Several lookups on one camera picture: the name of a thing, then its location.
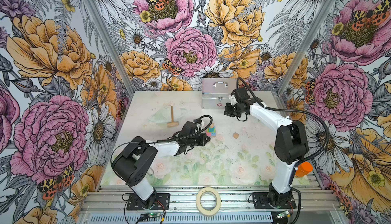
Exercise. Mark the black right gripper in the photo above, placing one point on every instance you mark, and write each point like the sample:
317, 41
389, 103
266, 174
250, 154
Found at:
228, 112

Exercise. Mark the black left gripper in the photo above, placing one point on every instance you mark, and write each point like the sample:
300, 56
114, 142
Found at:
202, 142

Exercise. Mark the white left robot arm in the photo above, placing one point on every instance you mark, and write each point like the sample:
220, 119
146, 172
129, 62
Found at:
131, 165

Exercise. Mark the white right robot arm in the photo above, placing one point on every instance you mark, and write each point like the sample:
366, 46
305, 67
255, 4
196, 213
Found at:
290, 146

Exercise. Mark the silver aluminium first aid case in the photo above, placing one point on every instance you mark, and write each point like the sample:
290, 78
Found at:
216, 92

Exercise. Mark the masking tape roll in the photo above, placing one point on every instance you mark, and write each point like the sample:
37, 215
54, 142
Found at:
208, 201

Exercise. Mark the orange pill bottle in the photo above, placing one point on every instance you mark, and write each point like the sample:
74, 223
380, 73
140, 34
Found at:
303, 169

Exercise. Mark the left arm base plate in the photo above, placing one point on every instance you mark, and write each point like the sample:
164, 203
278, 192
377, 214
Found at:
158, 201

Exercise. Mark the aluminium corner frame post right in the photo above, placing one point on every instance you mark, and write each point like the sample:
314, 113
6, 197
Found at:
318, 20

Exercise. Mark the aluminium corner frame post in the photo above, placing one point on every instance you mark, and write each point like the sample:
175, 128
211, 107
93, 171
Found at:
318, 20
99, 22

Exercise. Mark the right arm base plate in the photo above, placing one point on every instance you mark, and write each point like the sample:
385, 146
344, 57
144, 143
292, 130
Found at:
263, 200

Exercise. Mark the aluminium corner frame post left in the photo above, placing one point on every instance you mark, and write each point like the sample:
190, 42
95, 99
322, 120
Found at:
99, 22

